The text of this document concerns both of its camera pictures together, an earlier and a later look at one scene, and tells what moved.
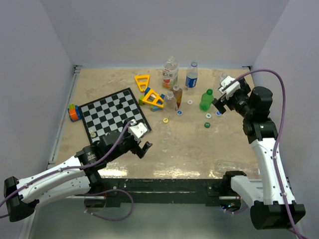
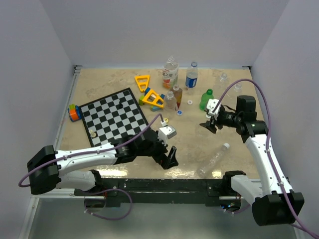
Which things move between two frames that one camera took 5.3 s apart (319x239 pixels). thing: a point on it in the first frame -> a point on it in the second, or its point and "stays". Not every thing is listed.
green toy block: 140,102 stays
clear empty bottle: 170,102 stays
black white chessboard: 108,114 stays
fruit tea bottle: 170,70 stays
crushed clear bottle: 223,167 -> 203,171
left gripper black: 137,149 -> 166,162
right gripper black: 220,103 -> 212,127
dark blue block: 147,90 stays
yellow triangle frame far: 142,82 stays
